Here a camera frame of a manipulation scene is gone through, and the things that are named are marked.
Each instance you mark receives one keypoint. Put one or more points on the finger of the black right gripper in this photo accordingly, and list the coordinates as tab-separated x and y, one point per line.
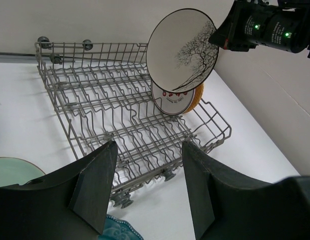
222	36

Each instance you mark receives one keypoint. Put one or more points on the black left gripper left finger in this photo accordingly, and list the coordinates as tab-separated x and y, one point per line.
68	204

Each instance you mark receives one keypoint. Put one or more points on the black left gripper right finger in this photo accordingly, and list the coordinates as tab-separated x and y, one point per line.
228	205

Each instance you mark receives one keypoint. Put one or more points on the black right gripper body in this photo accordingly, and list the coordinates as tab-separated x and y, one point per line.
285	26

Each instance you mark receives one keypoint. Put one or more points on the cream plate tree drawing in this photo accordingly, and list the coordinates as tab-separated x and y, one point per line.
179	56

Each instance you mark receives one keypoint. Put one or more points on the teal scalloped plate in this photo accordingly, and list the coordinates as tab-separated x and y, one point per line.
118	229

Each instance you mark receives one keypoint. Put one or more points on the woven-pattern orange plate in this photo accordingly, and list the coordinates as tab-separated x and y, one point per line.
196	99

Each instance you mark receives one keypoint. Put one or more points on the light green plate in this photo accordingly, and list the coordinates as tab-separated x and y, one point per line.
17	171

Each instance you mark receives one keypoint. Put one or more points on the white plate red characters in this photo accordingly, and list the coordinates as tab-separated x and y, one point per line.
171	104

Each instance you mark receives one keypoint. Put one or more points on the grey wire dish rack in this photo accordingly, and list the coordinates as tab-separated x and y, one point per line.
102	92

